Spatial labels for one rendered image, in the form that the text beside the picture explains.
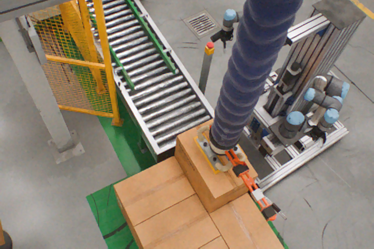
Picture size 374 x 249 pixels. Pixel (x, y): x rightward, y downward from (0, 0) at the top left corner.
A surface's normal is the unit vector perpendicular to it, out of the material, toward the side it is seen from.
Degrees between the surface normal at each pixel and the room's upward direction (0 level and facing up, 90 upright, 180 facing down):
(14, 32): 90
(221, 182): 0
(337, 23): 0
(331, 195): 0
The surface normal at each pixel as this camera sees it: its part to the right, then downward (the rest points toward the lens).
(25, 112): 0.07, -0.51
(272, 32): -0.12, 0.70
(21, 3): 0.49, 0.77
